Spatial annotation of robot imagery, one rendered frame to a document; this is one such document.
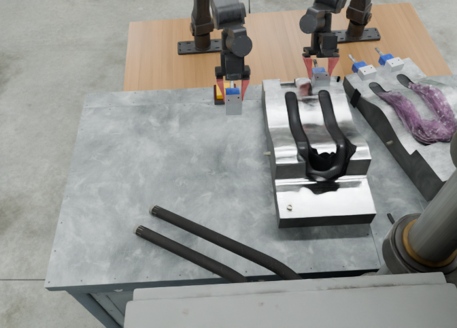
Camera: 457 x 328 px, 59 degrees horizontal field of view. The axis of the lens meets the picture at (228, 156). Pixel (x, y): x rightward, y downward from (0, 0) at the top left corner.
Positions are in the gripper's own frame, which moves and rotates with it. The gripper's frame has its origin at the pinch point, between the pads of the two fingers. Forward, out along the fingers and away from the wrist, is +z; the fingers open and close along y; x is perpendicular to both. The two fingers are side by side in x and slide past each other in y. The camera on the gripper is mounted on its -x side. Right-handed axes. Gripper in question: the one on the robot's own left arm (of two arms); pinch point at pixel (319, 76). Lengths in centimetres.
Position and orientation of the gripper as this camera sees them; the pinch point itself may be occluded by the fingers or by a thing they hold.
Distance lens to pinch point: 139.2
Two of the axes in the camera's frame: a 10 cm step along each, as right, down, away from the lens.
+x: -0.3, -4.1, 9.1
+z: 0.4, 9.1, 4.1
